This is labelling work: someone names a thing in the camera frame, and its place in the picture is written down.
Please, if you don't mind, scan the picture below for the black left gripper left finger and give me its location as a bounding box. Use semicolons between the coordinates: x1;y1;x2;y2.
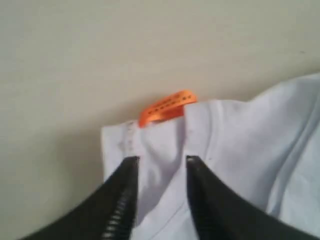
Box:
25;156;140;240

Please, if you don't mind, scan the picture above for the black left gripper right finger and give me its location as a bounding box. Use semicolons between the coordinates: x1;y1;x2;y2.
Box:
185;155;316;240

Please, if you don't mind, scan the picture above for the white t-shirt red lettering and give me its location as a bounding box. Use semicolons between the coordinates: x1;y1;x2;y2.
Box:
101;74;320;240

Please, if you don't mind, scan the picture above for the orange neck label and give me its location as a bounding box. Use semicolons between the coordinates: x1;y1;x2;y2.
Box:
138;90;198;128

